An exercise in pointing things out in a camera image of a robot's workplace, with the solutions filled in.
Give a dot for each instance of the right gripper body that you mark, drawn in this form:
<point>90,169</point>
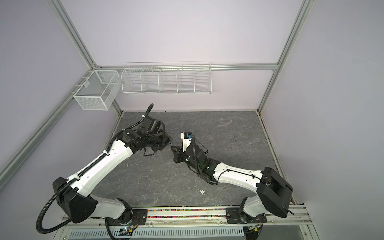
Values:
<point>186,158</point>

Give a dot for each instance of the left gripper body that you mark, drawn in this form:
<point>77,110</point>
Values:
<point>157,141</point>

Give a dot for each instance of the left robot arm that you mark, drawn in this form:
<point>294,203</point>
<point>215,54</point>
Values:
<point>74,194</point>

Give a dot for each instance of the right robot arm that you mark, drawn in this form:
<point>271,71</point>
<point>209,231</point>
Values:
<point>272,192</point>

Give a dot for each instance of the white mesh box basket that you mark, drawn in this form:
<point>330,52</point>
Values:
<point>99,90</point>

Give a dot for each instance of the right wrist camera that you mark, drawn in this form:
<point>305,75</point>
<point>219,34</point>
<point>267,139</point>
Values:
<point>186,138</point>

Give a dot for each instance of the white wire basket long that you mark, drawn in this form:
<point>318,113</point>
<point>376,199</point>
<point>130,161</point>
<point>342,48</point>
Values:
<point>166,78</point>

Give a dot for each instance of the aluminium front rail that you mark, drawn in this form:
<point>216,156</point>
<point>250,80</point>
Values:
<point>215,216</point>

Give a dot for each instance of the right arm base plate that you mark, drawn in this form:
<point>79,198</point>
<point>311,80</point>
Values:
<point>235,216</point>

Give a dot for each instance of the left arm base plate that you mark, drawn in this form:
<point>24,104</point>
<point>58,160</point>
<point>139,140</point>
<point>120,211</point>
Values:
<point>137,217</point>

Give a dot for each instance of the aluminium frame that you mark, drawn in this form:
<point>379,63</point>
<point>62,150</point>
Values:
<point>10,169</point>

